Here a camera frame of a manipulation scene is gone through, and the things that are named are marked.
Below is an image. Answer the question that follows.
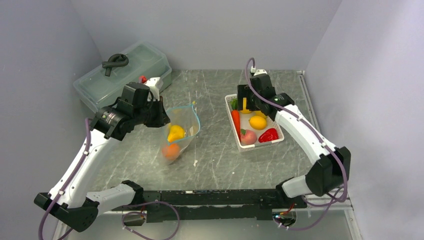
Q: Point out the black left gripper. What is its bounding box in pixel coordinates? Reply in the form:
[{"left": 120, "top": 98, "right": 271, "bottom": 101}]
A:
[{"left": 133, "top": 95, "right": 171, "bottom": 128}]

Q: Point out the clear zip top bag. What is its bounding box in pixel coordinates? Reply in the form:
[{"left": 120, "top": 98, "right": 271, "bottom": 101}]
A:
[{"left": 159, "top": 101, "right": 200, "bottom": 165}]

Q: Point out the orange toy orange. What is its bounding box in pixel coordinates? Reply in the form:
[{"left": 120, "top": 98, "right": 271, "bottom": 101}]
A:
[{"left": 161, "top": 143, "right": 181, "bottom": 161}]

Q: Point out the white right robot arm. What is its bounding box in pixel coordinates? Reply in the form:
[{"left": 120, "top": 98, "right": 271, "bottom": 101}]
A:
[{"left": 237, "top": 69, "right": 351, "bottom": 208}]

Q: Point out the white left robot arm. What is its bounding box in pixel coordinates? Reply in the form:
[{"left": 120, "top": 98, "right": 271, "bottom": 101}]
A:
[{"left": 34, "top": 77, "right": 170, "bottom": 232}]

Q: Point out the green toy vegetable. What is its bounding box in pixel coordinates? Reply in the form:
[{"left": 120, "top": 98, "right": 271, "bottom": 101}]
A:
[{"left": 230, "top": 98, "right": 238, "bottom": 111}]

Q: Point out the yellow toy lemon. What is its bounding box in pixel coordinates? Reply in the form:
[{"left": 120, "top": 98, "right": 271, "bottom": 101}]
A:
[{"left": 248, "top": 115, "right": 268, "bottom": 130}]

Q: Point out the orange toy carrot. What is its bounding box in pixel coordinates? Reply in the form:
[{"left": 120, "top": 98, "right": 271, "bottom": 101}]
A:
[{"left": 230, "top": 109, "right": 241, "bottom": 140}]

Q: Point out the white perforated plastic basket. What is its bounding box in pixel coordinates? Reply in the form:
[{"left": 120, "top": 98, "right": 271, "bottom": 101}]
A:
[{"left": 224, "top": 94, "right": 285, "bottom": 152}]

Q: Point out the red toy pepper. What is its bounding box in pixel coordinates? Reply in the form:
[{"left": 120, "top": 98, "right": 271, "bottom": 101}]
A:
[{"left": 258, "top": 128, "right": 279, "bottom": 143}]

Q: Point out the pink toy peach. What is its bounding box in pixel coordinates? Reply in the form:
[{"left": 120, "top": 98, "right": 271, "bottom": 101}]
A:
[{"left": 240, "top": 129, "right": 257, "bottom": 145}]

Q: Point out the green lidded storage box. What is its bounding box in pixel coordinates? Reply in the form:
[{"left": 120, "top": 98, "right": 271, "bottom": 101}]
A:
[{"left": 73, "top": 41, "right": 172, "bottom": 112}]

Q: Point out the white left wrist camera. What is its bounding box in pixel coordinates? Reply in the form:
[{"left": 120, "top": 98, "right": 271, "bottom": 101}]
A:
[{"left": 144, "top": 77, "right": 163, "bottom": 101}]

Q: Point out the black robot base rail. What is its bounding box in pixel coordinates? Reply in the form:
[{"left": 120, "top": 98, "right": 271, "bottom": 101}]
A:
[{"left": 112, "top": 188, "right": 307, "bottom": 223}]

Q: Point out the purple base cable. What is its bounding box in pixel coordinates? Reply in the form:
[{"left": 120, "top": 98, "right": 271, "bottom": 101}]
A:
[{"left": 121, "top": 202, "right": 181, "bottom": 240}]

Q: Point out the aluminium frame rail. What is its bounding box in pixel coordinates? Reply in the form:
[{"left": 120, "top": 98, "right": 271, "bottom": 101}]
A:
[{"left": 296, "top": 70, "right": 351, "bottom": 207}]

